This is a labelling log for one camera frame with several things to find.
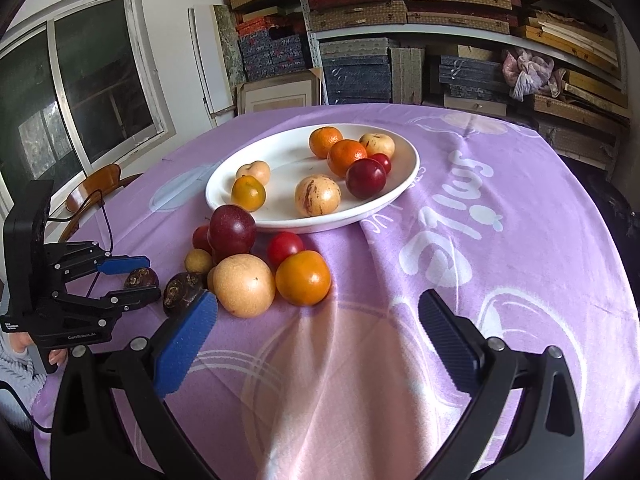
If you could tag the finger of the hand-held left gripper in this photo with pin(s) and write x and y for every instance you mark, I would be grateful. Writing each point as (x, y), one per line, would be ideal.
(140, 297)
(125, 265)

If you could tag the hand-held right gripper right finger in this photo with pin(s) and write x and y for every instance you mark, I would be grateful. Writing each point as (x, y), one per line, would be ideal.
(447, 340)

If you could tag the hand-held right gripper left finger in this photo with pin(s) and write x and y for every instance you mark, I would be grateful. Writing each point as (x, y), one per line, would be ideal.
(187, 340)

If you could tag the round tan pear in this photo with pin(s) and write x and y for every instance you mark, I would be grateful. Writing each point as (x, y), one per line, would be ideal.
(244, 285)

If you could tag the red tomato with stem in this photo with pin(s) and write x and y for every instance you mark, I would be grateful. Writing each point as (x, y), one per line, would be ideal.
(201, 237)

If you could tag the small dark red tomato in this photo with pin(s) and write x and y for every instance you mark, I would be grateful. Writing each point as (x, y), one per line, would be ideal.
(219, 257)

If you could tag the large dark red plum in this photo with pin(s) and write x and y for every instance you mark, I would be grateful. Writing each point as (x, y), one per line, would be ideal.
(231, 232)

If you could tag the large yellow-orange tomato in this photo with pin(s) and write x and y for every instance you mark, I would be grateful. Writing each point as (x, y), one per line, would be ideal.
(302, 277)

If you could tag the small yellow-orange tomato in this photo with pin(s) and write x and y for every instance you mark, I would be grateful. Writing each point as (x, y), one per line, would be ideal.
(247, 192)

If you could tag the shiny red plum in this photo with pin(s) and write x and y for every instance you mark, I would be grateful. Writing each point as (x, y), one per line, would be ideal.
(366, 178)

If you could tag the red cherry tomato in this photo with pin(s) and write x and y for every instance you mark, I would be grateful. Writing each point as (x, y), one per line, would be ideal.
(382, 161)

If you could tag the yellow purple-striped pepino melon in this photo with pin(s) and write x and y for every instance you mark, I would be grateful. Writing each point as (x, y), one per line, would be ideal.
(317, 195)

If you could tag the white oval plate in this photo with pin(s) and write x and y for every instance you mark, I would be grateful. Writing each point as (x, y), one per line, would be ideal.
(290, 160)

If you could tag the orange mandarin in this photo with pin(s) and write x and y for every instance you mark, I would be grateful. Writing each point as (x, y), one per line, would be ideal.
(347, 156)
(325, 141)

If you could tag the person's left forearm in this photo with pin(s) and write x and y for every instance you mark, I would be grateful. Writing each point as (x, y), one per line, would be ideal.
(15, 375)

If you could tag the person's left hand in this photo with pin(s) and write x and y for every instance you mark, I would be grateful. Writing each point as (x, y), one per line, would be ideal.
(59, 357)

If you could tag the purple printed tablecloth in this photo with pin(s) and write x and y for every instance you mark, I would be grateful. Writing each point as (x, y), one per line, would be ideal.
(500, 285)

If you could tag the brown wooden chair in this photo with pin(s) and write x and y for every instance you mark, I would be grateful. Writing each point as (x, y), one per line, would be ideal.
(100, 182)

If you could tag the white framed window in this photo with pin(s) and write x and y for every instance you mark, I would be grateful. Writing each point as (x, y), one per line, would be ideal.
(100, 75)

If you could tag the white board panel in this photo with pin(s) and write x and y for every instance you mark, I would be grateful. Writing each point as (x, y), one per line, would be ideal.
(210, 60)

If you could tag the green marbled panel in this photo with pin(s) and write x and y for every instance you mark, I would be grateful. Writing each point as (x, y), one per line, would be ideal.
(227, 45)

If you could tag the stack of blue patterned boxes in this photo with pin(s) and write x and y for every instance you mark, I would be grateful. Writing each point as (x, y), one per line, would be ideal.
(270, 55)

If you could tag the stack of dark grey boxes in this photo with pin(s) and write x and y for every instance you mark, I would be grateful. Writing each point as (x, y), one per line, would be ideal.
(470, 80)
(355, 75)

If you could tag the upright woven tan boxes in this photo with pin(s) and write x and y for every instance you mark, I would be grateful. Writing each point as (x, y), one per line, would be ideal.
(407, 75)

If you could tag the pink cloth bundle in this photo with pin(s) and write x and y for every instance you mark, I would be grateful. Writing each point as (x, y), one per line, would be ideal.
(530, 72)

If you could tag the white metal shelf rack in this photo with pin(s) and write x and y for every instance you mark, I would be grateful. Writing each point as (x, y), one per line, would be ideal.
(450, 40)

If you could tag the stack of yellow wooden boxes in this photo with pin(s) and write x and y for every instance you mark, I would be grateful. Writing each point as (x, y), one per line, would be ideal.
(575, 45)

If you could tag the wooden picture frame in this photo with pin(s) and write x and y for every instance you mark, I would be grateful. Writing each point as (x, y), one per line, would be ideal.
(277, 95)

